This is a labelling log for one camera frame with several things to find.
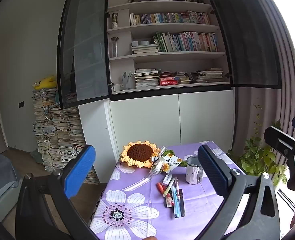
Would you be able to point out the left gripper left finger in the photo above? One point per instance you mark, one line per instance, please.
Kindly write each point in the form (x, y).
(33, 216)

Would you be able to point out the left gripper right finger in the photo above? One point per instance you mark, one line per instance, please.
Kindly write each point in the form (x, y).
(260, 218)

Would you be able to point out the grey fabric pen holder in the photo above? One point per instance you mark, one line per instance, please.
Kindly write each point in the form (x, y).
(194, 170)

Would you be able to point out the blue pen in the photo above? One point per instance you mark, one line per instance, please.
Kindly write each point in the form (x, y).
(174, 202)

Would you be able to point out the green pen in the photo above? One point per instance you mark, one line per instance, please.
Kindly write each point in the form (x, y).
(166, 191)

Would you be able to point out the orange marker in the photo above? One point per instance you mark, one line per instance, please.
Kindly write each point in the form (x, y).
(160, 188)

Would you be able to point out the pink strawberry pen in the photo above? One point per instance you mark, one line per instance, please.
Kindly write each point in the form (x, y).
(177, 189)

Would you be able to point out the green potted plant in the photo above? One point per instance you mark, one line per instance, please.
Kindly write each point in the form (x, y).
(256, 157)

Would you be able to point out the grey bed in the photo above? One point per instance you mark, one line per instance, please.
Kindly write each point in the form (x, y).
(10, 184)

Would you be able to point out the white correction tape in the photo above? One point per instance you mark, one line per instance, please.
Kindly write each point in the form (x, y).
(167, 179)

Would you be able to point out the stack of papers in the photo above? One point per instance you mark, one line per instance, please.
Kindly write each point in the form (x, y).
(58, 132)

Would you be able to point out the sunflower gift card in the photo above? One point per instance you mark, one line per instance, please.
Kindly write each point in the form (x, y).
(170, 163)

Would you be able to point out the grey curtain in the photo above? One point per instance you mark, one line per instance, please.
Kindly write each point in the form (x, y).
(270, 98)

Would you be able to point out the clear printed ribbon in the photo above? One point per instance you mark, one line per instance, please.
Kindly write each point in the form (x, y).
(156, 169)

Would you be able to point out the crochet sunflower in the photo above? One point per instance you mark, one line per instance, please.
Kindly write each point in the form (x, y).
(143, 154)

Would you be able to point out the yellow plush toy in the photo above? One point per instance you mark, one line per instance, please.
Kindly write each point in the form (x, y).
(46, 83)

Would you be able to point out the red book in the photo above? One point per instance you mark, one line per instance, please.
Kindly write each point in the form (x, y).
(165, 81)

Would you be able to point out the white bookshelf cabinet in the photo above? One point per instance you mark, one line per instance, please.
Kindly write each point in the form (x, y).
(112, 54)

